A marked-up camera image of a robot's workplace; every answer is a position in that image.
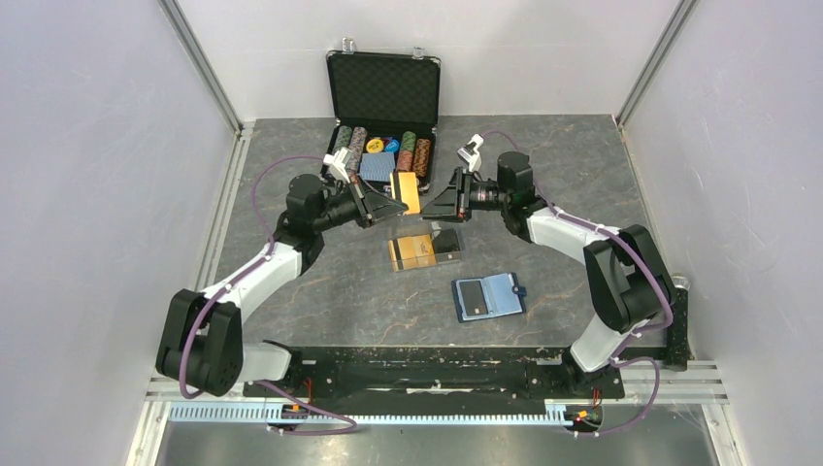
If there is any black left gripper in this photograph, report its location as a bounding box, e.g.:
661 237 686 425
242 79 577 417
313 175 410 233

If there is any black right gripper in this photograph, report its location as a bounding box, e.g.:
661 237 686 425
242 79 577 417
419 168 510 223

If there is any gold VIP card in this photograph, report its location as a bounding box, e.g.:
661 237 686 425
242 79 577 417
390 171 421 216
387 235 437 272

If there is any black VIP card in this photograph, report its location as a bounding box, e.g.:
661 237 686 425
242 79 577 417
432 229 463 262
458 280 489 320

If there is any clear acrylic card box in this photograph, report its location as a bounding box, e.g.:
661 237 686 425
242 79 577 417
385 221 466 272

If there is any blue leather card holder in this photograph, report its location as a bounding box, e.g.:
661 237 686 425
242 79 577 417
451 273 527 323

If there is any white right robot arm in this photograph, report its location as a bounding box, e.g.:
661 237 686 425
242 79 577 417
421 151 675 396

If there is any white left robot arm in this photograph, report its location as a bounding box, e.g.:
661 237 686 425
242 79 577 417
155 174 408 399

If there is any blue playing card deck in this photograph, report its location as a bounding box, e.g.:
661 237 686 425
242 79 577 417
358 151 396 183

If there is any yellow dealer button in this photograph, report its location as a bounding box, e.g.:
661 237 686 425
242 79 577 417
365 138 385 153

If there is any black poker chip case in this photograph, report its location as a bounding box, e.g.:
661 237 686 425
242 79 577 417
325 50 442 194

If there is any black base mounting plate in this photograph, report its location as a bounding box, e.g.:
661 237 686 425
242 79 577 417
244 343 626 416

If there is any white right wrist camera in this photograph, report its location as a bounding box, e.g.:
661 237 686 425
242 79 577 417
457 134 484 173

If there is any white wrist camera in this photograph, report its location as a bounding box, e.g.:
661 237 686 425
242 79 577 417
457 134 484 173
322 147 356 183

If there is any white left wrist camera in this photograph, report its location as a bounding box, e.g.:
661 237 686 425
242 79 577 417
322 147 356 183

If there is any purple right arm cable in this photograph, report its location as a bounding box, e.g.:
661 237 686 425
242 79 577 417
481 129 676 440

